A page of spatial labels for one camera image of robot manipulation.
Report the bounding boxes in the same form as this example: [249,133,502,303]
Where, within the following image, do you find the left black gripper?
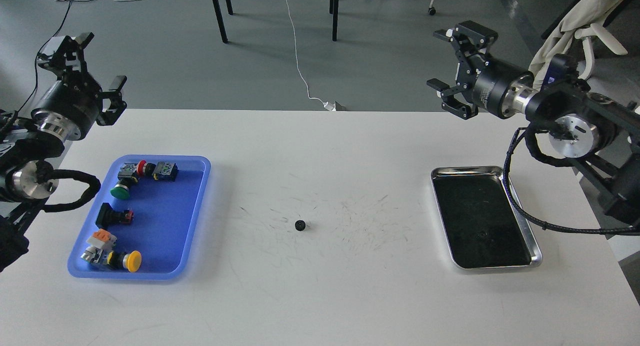
[30,33,128,141]

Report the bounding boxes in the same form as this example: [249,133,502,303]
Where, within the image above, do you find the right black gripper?
[427,20,534,120]

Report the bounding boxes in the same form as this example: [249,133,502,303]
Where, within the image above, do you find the small black gear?
[294,220,307,232]

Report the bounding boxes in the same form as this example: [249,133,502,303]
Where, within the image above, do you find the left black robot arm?
[0,32,127,269]

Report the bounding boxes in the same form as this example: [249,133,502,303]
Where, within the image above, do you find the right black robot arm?
[426,20,639,235]

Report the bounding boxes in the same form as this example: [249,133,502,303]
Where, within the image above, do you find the white chair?
[574,23,640,115]

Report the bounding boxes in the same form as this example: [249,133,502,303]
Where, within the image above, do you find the black table leg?
[225,0,234,16]
[329,0,339,42]
[211,0,229,45]

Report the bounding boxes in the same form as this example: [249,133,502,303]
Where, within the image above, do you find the beige cloth on chair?
[528,0,623,89]

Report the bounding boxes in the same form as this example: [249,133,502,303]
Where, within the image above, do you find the black table leg right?
[329,0,339,42]

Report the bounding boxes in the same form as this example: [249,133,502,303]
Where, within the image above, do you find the blue plastic tray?
[67,154,211,281]

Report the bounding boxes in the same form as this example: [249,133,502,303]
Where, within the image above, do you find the black table leg rear left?
[225,0,234,16]

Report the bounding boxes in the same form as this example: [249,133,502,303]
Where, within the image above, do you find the orange grey contact block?
[87,229,118,251]

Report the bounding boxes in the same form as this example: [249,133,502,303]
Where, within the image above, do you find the stainless steel tray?
[430,165,543,273]

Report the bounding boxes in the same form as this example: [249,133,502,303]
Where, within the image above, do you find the black floor cable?
[9,0,126,117]

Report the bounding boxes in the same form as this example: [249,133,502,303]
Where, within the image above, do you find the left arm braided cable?
[37,169,102,213]

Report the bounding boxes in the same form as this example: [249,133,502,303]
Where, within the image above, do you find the green push button switch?
[109,176,138,200]

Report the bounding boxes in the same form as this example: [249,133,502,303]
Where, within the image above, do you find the red push button switch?
[117,160,179,184]

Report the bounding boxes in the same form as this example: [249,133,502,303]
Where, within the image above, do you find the black red selector switch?
[94,202,134,230]

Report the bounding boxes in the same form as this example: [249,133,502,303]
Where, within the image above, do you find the yellow push button switch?
[80,246,143,273]

